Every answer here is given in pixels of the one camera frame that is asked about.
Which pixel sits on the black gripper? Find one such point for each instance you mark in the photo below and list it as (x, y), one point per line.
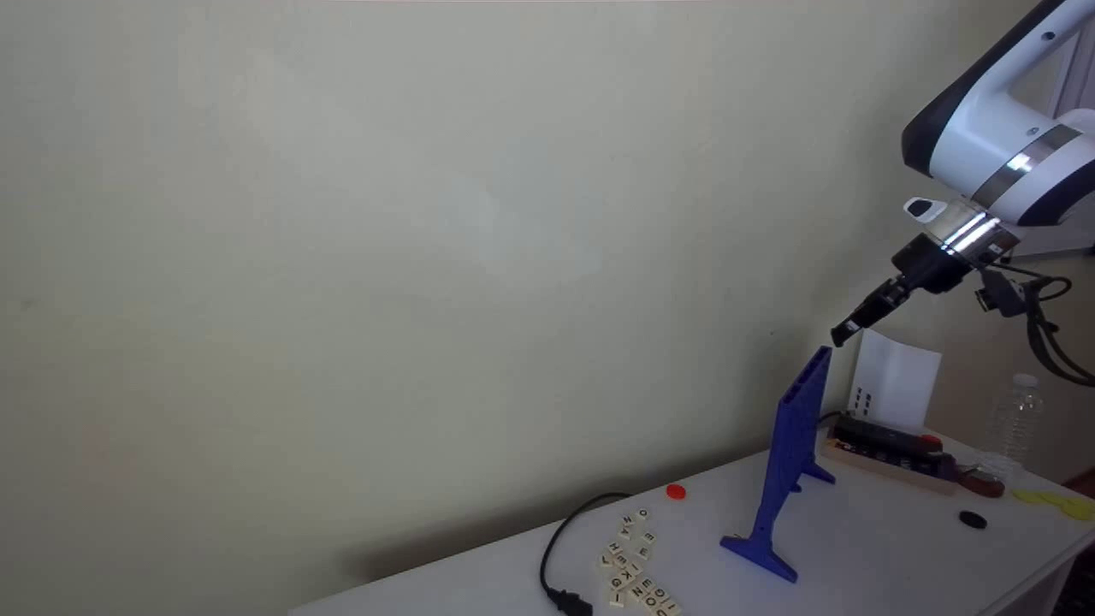
(925, 268)

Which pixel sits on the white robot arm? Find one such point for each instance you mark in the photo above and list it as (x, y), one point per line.
(994, 124)

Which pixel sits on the white box speaker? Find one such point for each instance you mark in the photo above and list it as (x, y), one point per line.
(902, 380)

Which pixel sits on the black remote control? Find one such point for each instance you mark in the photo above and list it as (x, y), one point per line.
(885, 439)

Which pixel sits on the blue connect four grid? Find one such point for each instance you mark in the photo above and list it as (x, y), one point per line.
(787, 456)

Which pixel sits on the clear plastic water bottle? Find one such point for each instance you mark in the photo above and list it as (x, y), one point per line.
(1023, 416)

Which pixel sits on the dark blue game disc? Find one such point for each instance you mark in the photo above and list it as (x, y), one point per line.
(971, 517)

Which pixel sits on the yellow game disc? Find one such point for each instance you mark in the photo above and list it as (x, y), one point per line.
(1064, 503)
(1030, 500)

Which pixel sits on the cream letter tile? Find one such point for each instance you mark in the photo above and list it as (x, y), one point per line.
(666, 607)
(641, 594)
(611, 567)
(623, 557)
(631, 530)
(641, 552)
(618, 588)
(641, 522)

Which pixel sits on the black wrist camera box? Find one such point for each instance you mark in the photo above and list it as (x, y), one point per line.
(996, 292)

